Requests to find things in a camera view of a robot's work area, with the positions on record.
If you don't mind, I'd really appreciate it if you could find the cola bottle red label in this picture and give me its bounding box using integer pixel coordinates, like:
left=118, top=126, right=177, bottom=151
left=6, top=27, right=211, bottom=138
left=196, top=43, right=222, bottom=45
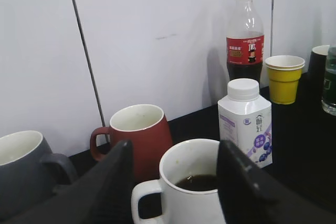
left=226, top=0, right=265, bottom=82

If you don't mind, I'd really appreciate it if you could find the grey wall cable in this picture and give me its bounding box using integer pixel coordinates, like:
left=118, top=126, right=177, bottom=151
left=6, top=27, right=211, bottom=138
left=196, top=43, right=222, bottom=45
left=65, top=0, right=111, bottom=143

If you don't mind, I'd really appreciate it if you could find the yellow paper cup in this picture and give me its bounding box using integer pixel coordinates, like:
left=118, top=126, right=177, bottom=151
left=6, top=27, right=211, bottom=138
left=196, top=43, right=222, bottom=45
left=265, top=55, right=305, bottom=105

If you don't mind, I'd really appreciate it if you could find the black paper cup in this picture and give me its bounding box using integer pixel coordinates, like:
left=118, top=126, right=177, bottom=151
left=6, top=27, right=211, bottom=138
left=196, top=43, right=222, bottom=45
left=308, top=45, right=330, bottom=97

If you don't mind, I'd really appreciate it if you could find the white ceramic mug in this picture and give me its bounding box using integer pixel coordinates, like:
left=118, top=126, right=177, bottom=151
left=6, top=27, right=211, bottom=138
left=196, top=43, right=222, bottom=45
left=131, top=138, right=225, bottom=223

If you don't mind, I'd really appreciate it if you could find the red ceramic mug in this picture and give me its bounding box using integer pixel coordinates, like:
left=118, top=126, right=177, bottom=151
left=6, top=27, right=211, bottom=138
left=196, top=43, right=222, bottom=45
left=90, top=104, right=173, bottom=183

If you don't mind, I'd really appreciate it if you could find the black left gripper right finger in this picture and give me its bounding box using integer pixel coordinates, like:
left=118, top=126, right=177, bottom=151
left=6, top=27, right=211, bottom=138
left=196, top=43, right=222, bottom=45
left=216, top=140, right=335, bottom=223

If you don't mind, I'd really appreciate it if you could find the green label water bottle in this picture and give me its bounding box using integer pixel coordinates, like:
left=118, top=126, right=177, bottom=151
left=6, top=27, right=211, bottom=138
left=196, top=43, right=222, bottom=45
left=321, top=45, right=335, bottom=116

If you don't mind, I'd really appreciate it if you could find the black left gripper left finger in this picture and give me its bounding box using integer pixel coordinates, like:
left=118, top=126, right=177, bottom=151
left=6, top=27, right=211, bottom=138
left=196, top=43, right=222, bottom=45
left=1, top=140, right=134, bottom=223

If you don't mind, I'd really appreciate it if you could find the grey ceramic mug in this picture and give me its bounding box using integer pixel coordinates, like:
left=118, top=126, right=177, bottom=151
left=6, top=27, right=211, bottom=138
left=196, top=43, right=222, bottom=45
left=1, top=130, right=78, bottom=221

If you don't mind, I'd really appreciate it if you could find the white milk carton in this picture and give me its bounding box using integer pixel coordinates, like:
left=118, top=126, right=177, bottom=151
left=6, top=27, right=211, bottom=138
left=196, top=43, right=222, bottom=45
left=217, top=78, right=273, bottom=168

